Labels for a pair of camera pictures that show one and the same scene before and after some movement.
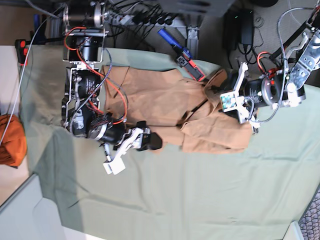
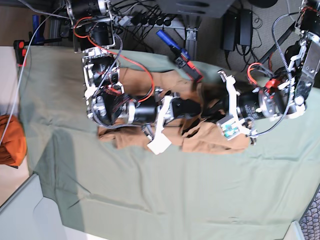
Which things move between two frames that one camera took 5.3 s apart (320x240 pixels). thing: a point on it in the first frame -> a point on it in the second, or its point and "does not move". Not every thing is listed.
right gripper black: [117, 134] -> [146, 112]
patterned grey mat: [309, 223] does not move
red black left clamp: [37, 36] does not move
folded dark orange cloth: [13, 150] does not move
